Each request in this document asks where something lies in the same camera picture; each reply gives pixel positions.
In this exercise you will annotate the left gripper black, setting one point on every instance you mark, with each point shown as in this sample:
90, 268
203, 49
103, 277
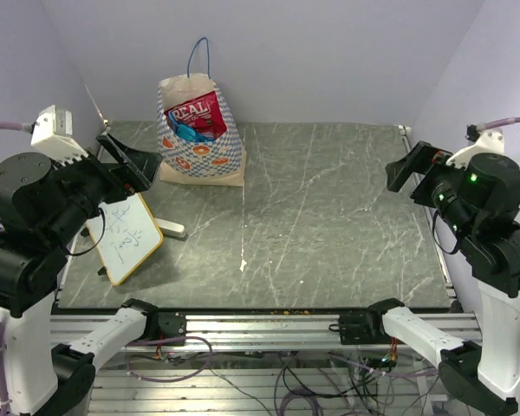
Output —
123, 178

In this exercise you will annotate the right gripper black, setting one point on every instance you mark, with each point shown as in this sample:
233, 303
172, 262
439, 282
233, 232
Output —
425, 158

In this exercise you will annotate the blue Slendy fruit snack bag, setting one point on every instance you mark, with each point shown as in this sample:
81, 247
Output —
190, 135

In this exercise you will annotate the red REAL chips bag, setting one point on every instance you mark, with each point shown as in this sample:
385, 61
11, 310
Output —
202, 114

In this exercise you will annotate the blue checkered paper bag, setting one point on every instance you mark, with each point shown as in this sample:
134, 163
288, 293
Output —
219, 163

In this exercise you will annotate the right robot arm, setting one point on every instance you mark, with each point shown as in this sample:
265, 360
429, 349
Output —
476, 193

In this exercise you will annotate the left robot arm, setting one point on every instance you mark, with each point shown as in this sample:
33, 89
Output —
44, 203

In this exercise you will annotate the small yellow-framed whiteboard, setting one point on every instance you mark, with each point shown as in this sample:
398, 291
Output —
125, 236

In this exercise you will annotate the white whiteboard marker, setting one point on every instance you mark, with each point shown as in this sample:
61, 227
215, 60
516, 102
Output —
170, 228

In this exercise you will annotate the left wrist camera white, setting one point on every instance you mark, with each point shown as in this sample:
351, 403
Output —
53, 136

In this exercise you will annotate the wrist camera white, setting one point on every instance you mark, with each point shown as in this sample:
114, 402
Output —
53, 136
483, 140

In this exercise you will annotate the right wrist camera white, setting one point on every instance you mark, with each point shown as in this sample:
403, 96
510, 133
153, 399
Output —
483, 140

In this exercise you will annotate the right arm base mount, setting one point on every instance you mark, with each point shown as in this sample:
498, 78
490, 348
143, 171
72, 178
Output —
353, 329

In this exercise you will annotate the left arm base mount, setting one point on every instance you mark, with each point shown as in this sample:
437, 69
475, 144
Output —
170, 325

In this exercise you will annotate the aluminium frame rail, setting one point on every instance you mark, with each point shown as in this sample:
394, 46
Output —
242, 333

